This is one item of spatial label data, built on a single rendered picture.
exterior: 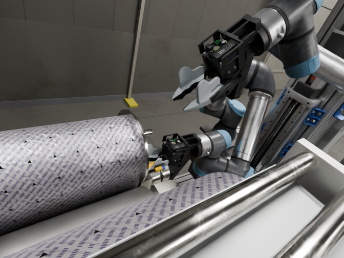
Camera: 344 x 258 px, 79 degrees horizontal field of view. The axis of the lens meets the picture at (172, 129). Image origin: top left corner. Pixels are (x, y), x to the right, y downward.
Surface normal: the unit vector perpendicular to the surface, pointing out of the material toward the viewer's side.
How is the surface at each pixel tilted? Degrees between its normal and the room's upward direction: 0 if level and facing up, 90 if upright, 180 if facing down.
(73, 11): 90
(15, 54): 90
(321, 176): 90
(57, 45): 90
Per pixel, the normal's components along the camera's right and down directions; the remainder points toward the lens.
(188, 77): 0.44, 0.62
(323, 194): -0.81, 0.16
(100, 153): 0.54, -0.18
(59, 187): 0.58, 0.43
